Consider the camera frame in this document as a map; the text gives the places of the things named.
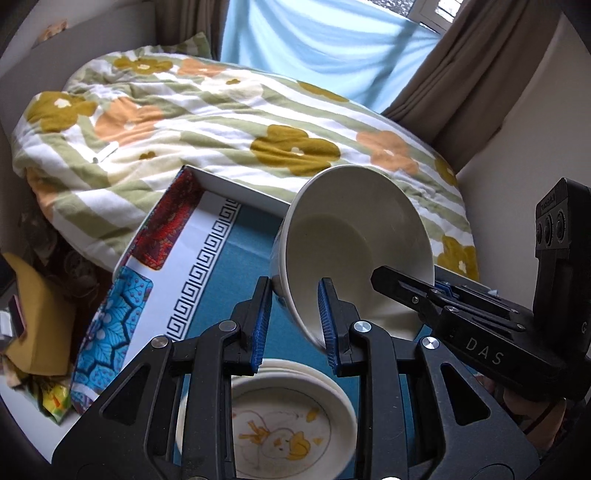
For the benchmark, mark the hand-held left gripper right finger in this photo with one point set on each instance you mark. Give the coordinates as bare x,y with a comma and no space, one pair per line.
327,323

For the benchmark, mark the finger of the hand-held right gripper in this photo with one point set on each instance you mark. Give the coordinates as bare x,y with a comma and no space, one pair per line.
489,304
480,344

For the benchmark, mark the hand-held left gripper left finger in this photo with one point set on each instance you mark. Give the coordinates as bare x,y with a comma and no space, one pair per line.
259,323

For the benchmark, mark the large white plate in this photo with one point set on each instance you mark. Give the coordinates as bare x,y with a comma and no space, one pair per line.
319,376
295,363

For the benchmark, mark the plain white bowl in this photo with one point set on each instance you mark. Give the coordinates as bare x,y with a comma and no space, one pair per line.
351,230

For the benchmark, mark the small duck print plate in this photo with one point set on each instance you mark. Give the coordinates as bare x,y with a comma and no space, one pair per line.
286,415

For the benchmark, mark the person's right hand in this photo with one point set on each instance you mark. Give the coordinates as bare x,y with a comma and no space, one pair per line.
540,415

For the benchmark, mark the patterned blue tray box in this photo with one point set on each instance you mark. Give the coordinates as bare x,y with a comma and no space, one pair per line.
249,249

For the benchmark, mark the colourful patterned cloth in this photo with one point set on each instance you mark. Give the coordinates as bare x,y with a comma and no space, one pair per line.
111,323

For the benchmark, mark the floral striped blanket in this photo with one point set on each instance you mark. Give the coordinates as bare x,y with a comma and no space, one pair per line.
207,124

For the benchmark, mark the yellow cardboard box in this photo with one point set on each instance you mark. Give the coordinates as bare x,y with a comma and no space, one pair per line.
41,314

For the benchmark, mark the wide brown curtain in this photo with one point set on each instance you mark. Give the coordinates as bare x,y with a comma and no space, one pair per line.
461,83

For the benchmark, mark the yellow green snack packet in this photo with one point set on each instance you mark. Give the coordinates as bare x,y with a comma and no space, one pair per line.
53,399

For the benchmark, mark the light blue curtain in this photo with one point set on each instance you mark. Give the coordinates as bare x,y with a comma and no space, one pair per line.
300,46

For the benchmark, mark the green floral pillow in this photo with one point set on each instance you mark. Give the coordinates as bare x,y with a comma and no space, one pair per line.
196,44

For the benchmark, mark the narrow brown curtain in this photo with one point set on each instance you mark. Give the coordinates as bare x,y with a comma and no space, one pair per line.
194,18

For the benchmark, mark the grey headboard cushion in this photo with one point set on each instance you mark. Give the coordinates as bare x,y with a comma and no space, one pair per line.
106,23

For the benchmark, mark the beige plush toy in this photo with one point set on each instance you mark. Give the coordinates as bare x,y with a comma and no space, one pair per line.
55,32

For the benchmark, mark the white window frame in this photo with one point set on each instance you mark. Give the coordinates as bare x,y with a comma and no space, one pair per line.
436,11

